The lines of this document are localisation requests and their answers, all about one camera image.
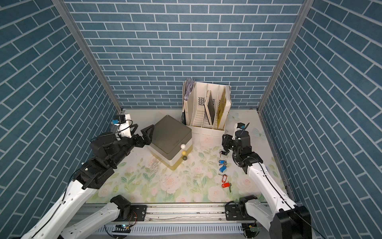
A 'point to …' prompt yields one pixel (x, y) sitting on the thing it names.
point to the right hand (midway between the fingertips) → (226, 136)
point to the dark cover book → (210, 107)
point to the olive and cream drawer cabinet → (170, 141)
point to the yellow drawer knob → (184, 153)
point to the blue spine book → (187, 86)
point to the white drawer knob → (182, 146)
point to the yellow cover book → (224, 108)
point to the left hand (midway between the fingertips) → (151, 126)
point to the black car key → (221, 152)
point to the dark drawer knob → (184, 158)
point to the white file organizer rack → (197, 118)
